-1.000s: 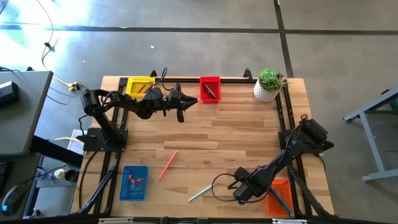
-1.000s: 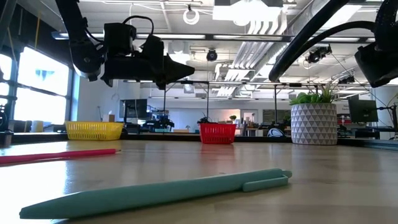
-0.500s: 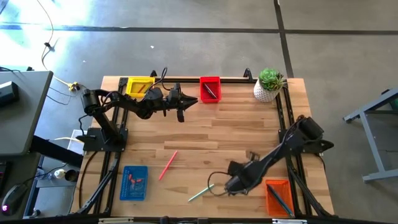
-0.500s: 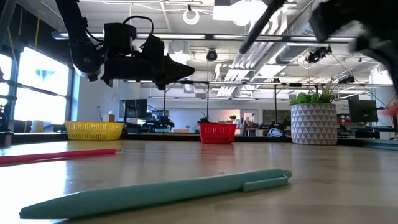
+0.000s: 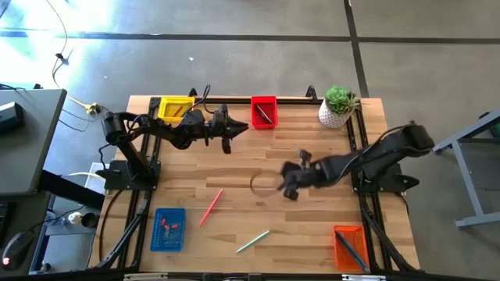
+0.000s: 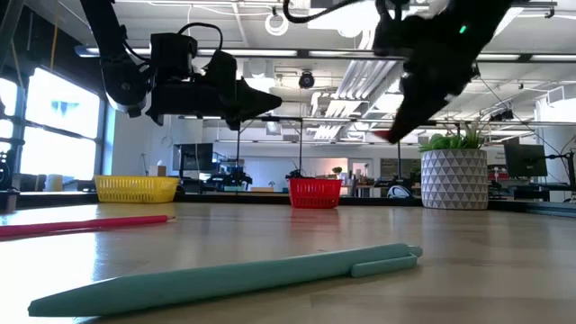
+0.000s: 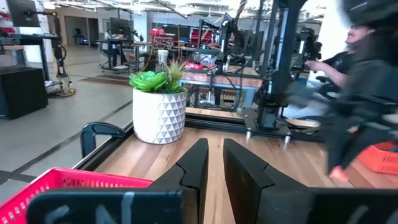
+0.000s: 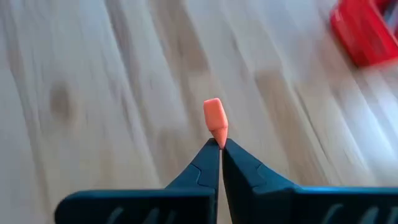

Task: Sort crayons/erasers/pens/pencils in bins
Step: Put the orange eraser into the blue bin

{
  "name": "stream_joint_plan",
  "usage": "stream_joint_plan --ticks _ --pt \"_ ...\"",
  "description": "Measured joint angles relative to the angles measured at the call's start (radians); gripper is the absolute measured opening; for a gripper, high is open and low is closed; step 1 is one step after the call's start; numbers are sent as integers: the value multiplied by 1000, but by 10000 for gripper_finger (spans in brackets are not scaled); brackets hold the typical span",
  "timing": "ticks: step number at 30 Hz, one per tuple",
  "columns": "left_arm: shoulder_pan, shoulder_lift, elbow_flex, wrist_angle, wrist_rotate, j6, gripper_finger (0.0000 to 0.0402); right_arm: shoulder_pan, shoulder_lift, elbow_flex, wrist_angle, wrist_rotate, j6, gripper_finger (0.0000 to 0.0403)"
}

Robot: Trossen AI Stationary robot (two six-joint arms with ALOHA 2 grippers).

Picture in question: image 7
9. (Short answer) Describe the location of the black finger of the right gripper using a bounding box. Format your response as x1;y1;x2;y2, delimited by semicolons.
326;146;346;174
340;141;384;170

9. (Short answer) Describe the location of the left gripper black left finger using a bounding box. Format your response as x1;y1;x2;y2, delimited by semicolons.
25;138;210;224

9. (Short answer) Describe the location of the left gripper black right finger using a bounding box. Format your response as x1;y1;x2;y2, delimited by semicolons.
223;138;398;224

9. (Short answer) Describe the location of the orange eraser cap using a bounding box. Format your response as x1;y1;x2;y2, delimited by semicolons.
329;166;349;183

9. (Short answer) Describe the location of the orange plastic mesh bin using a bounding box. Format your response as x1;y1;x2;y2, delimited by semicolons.
357;140;398;175

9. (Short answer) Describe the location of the succulent in white faceted pot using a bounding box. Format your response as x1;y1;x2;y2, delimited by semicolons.
129;58;188;145

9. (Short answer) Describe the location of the person's hand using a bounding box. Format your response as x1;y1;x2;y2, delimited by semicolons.
304;60;324;72

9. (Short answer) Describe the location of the person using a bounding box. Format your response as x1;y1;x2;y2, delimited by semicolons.
304;23;398;91

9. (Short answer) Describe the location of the blue framed wooden table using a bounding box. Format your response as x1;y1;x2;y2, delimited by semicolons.
179;70;264;108

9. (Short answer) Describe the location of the black table clamp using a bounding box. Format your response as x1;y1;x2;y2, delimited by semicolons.
80;121;126;159

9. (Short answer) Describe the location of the red plastic mesh bin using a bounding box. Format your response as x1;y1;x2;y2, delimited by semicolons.
0;167;154;224

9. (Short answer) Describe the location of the black monitor on stand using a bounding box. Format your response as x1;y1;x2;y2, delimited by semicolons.
6;0;40;28
109;17;134;37

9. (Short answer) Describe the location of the black cabinet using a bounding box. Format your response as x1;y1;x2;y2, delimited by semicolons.
0;67;49;120

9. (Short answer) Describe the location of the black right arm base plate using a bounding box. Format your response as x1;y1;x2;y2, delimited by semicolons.
243;108;293;144

